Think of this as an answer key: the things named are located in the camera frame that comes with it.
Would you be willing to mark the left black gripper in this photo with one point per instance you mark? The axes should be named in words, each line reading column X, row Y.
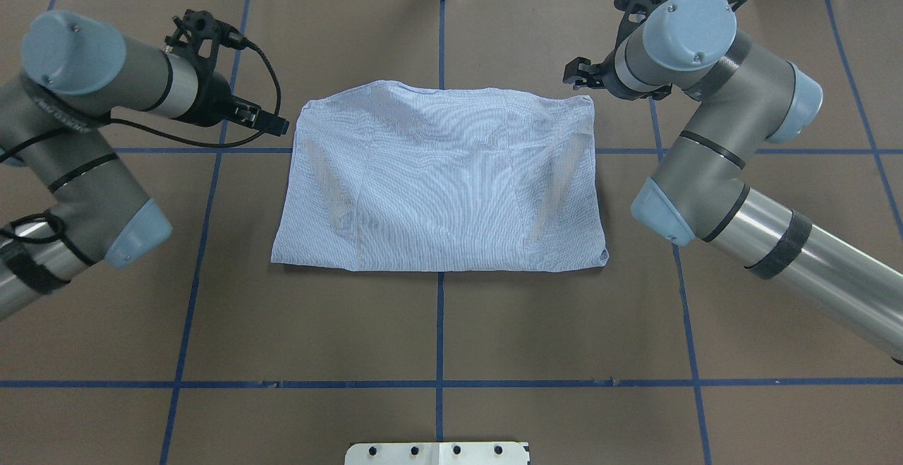
column 214, row 100

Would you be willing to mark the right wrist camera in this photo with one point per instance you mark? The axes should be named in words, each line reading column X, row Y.
column 631, row 8

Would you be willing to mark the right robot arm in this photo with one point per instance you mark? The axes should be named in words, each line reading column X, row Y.
column 746, row 96

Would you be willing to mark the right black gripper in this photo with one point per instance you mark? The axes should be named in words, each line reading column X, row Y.
column 608, row 77

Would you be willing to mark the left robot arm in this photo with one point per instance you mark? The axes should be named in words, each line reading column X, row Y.
column 75, row 71

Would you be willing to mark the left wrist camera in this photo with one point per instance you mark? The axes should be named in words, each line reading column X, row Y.
column 198, row 36

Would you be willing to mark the light blue striped shirt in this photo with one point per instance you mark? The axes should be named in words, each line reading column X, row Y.
column 386, row 177

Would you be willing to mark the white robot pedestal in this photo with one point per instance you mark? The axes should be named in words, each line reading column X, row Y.
column 467, row 452

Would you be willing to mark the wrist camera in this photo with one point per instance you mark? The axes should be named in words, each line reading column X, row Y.
column 198, row 36
column 631, row 8

